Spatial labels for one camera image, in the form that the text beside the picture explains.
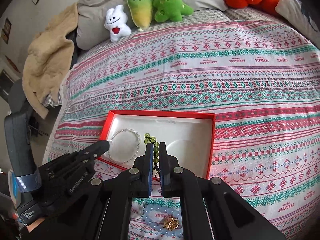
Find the gold heart hair clip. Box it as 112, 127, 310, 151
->
163, 217, 179, 231

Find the green and clear bead bracelet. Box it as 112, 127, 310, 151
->
131, 202, 147, 222

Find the clear crystal bead bracelet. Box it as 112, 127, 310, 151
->
107, 128, 142, 165

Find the green bead black cord bracelet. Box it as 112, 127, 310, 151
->
143, 132, 161, 181

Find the red jewelry box white insert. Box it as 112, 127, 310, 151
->
99, 110, 215, 178

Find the person's left hand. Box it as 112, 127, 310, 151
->
27, 218, 45, 232

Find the beige fleece blanket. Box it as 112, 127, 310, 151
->
22, 3, 79, 119

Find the patterned bedspread red green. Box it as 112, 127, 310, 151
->
43, 9, 319, 239

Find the white plush toy red heart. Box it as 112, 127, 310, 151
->
104, 5, 132, 42

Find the grey pillow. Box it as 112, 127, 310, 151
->
76, 0, 227, 50

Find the yellow green carrot plush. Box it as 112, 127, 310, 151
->
127, 0, 153, 31

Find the green tree plush toy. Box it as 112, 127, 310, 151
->
153, 0, 194, 23

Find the white printed pillow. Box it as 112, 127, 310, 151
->
275, 0, 320, 48

